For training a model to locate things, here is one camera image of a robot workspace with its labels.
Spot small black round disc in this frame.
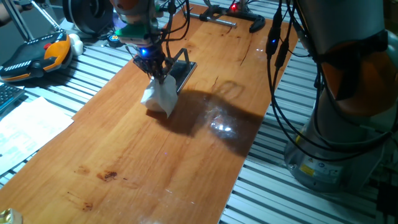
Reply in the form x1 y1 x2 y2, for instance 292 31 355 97
106 32 123 49

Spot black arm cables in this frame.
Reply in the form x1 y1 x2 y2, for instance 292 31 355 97
264 0 398 162

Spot metal roll holder shelf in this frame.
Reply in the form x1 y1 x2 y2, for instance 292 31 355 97
164 47 198 95

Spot brass metal object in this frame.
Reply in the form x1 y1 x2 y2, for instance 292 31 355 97
0 208 24 224

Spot white paper roll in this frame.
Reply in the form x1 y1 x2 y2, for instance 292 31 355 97
140 74 179 119

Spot wooden board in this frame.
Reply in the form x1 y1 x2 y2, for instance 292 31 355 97
0 2 300 224

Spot white rounded plastic object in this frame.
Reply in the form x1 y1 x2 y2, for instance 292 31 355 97
68 32 85 57

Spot black and orange teach pendant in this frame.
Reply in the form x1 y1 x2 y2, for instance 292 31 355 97
0 31 74 83

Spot white printed paper sheet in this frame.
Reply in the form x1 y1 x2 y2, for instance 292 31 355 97
0 96 75 177

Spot green gripper mount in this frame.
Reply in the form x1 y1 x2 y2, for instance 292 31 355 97
114 22 160 45

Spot person's forearm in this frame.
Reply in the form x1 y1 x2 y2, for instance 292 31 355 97
0 2 25 27

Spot metal tripod leg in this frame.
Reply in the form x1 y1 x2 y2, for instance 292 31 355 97
1 0 35 42
30 0 65 32

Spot black keyboard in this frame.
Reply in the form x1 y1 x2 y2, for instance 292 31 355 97
0 83 27 114

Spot large black round spool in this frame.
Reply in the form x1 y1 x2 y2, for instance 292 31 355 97
62 0 115 36

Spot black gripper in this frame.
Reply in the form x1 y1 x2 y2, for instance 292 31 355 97
132 42 174 85

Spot metal stand post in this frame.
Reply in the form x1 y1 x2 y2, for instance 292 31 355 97
236 0 253 14

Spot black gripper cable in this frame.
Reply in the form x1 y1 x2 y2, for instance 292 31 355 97
154 0 192 65

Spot black C-clamp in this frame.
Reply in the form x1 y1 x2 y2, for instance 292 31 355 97
188 0 267 34

